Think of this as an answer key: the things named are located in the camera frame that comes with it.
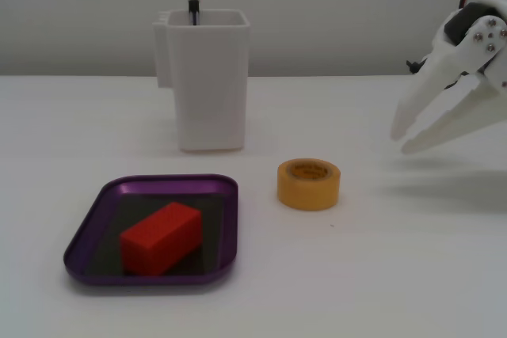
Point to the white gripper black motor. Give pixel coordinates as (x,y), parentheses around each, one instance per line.
(488,36)

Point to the yellow tape roll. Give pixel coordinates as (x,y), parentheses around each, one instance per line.
(307,191)

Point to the white plastic pen holder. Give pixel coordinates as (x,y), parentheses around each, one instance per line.
(212,96)

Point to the red rectangular block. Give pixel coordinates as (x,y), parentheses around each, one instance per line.
(158,235)

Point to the purple metal tray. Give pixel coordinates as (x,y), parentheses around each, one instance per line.
(91,270)

